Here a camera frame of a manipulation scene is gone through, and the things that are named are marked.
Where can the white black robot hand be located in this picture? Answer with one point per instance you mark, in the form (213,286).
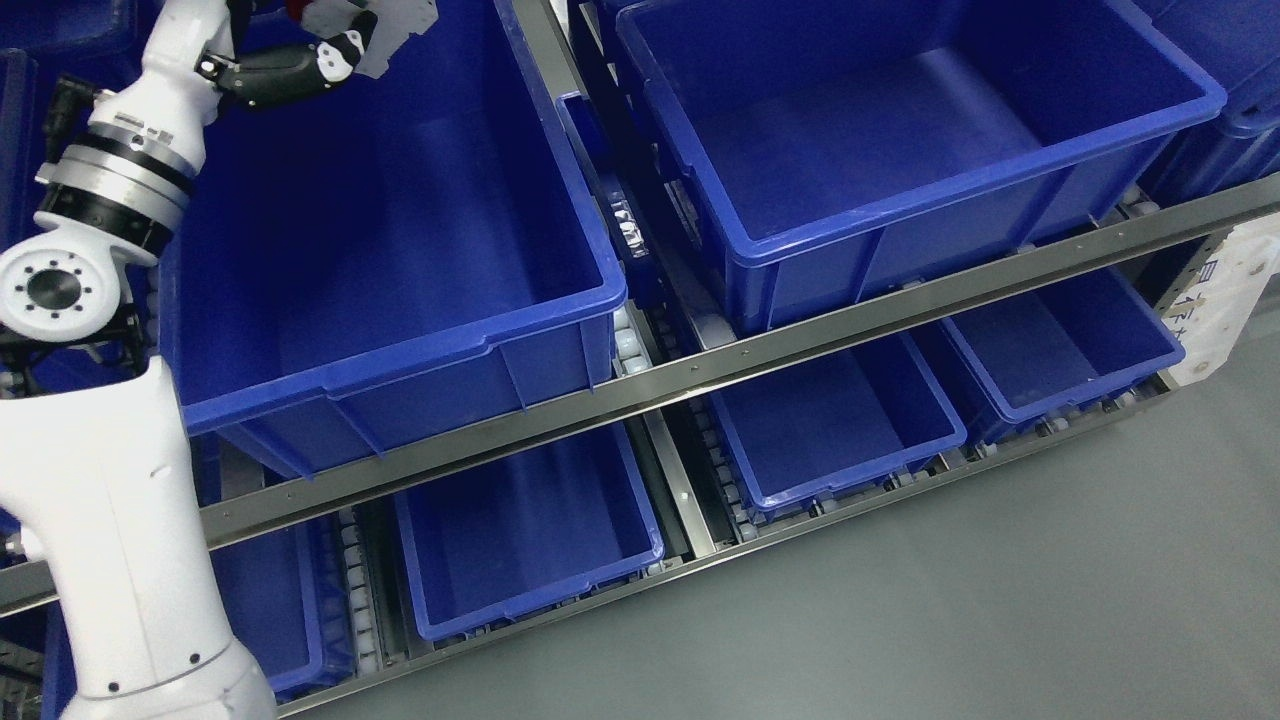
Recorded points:
(191,63)

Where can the grey circuit breaker red switch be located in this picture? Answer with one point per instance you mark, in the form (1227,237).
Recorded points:
(380,30)

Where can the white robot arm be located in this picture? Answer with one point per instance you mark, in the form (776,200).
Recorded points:
(102,478)

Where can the metal roller shelf rack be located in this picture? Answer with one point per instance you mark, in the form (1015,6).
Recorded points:
(679,381)

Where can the large blue bin left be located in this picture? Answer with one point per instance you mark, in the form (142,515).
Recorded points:
(403,257)

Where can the large blue bin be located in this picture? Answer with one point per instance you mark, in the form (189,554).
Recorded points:
(834,151)
(403,257)

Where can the lower blue bin far left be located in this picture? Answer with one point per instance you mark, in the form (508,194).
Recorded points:
(286,599)

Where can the large blue bin right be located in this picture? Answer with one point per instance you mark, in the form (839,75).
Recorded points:
(834,151)

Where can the lower blue bin middle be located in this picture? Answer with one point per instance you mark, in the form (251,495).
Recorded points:
(844,421)

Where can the lower blue bin right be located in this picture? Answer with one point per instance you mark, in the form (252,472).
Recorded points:
(1066,346)

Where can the white label bracket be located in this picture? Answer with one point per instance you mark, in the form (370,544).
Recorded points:
(1209,315)

